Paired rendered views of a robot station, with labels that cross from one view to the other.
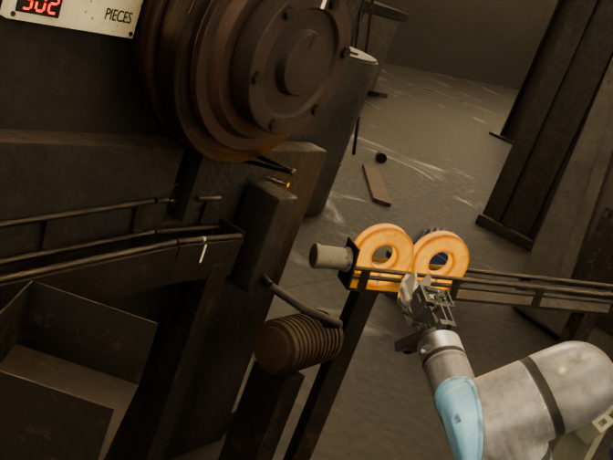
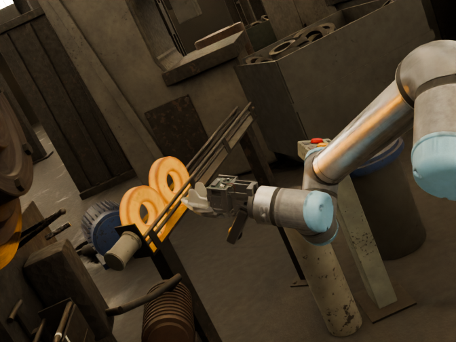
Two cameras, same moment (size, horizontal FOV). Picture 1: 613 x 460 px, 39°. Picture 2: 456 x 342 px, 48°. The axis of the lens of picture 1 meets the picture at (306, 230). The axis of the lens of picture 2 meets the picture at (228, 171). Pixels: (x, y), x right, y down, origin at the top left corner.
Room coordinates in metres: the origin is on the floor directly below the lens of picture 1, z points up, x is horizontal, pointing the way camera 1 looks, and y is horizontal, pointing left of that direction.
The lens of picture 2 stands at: (0.67, 0.29, 1.12)
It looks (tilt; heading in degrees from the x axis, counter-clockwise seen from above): 17 degrees down; 329
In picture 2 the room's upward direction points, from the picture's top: 25 degrees counter-clockwise
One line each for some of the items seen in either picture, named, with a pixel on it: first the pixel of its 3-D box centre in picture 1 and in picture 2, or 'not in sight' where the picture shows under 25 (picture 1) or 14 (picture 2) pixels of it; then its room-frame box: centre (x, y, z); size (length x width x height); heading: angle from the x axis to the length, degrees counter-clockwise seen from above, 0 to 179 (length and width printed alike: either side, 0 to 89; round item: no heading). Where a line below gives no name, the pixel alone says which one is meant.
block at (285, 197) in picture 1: (256, 235); (69, 294); (1.85, 0.10, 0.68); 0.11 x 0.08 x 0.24; 58
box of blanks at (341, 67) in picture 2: not in sight; (332, 82); (3.05, -2.16, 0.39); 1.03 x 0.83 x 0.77; 73
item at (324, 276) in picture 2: not in sight; (318, 262); (1.88, -0.61, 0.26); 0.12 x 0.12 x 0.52
